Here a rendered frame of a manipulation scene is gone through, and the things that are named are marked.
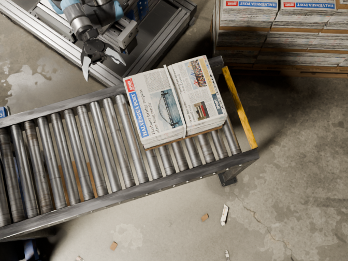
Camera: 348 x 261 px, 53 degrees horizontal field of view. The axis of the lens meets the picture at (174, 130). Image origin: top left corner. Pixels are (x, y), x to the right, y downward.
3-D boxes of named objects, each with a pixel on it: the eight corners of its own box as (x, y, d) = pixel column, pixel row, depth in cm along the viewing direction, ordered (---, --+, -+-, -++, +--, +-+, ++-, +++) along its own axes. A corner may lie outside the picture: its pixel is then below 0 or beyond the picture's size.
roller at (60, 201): (48, 116, 172) (44, 113, 167) (69, 209, 161) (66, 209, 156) (38, 119, 172) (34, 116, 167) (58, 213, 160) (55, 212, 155)
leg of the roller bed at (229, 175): (229, 172, 240) (250, 152, 174) (232, 179, 239) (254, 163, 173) (221, 174, 240) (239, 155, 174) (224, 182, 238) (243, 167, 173)
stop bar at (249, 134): (227, 67, 174) (227, 64, 172) (258, 148, 163) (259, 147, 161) (220, 68, 173) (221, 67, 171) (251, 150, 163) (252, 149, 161)
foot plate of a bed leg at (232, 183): (232, 164, 241) (233, 164, 240) (240, 184, 238) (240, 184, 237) (214, 170, 240) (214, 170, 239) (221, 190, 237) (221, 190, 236)
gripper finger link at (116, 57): (129, 65, 134) (107, 55, 134) (129, 57, 128) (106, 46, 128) (125, 71, 133) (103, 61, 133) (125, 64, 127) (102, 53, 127)
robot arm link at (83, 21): (88, 13, 130) (67, 21, 128) (93, 23, 129) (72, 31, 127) (90, 26, 138) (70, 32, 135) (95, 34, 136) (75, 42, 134)
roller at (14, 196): (9, 127, 171) (4, 125, 166) (27, 222, 159) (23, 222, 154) (-1, 130, 170) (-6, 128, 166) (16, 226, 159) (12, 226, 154)
